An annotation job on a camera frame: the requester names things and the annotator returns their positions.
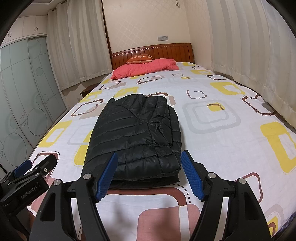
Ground black puffer jacket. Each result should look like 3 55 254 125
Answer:
83 93 184 188

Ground frosted glass sliding wardrobe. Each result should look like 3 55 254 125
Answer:
0 37 70 172

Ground white curtain beside wardrobe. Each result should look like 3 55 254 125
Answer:
46 0 114 91

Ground bed with patterned sheet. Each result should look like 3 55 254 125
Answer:
26 61 296 241

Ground white curtain along bed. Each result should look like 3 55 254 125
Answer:
206 0 296 130

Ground wooden headboard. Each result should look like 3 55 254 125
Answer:
111 43 195 70

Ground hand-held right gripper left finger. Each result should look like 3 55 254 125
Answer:
29 152 119 241

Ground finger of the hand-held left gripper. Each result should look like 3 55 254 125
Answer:
5 161 33 183
17 154 58 180

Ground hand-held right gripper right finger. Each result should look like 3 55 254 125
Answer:
181 150 270 241

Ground white upper cabinets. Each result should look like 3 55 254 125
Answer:
0 16 49 45

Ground orange cushion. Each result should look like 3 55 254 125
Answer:
126 54 153 64

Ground pink quilt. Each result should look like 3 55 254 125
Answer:
110 58 179 80

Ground wooden nightstand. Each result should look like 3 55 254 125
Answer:
80 85 94 98

